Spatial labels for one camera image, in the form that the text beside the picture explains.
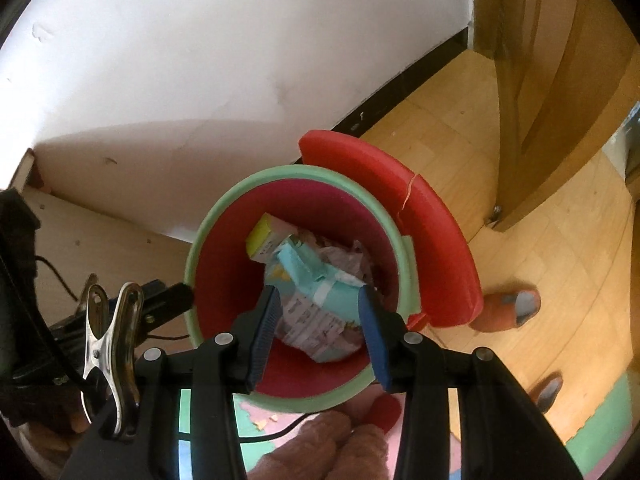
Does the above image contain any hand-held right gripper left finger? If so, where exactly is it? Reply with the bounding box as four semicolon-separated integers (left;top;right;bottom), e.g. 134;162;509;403
60;285;282;480

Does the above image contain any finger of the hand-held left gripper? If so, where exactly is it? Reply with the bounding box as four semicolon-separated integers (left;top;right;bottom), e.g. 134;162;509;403
140;281;195;322

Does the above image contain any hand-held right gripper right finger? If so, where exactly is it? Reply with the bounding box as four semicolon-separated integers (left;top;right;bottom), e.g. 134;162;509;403
357;284;583;480

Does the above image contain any green printed tissue packet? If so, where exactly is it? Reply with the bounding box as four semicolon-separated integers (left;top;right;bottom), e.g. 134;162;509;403
265;240;368;323

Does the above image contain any red bin with green rim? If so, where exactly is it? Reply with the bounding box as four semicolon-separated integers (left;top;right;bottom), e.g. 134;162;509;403
184;164;426;413

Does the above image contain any person's red slipper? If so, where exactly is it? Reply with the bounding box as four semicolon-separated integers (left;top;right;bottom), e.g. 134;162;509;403
366;394;404;432

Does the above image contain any metal spring clip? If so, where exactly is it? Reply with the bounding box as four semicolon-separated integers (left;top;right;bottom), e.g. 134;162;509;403
81;282;145;436
80;273;99;306

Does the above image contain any yellow green carton box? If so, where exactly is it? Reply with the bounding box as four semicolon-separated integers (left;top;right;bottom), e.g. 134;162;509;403
245;213;296;263

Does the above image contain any pink fuzzy pants leg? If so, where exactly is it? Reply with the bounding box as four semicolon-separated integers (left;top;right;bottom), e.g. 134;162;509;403
247;410;393;480

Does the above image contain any orange grey slipper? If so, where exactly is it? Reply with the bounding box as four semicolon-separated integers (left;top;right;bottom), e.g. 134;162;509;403
469;287;542;333
529;372;564;414

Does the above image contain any coloured foam floor mat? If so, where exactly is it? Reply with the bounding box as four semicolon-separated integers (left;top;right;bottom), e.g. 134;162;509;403
172;370;636;480

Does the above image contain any thin black floor cable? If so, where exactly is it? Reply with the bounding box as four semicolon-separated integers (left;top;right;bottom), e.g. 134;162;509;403
237;412;306;446

